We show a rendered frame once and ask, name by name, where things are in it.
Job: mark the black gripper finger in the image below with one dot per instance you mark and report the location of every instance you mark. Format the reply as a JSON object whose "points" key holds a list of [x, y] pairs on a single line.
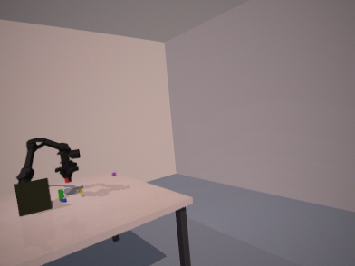
{"points": [[69, 174], [64, 174]]}

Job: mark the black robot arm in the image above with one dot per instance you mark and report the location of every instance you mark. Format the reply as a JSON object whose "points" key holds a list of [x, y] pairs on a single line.
{"points": [[27, 173]]}

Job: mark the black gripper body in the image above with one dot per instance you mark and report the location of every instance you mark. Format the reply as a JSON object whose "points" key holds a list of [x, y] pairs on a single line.
{"points": [[66, 166]]}

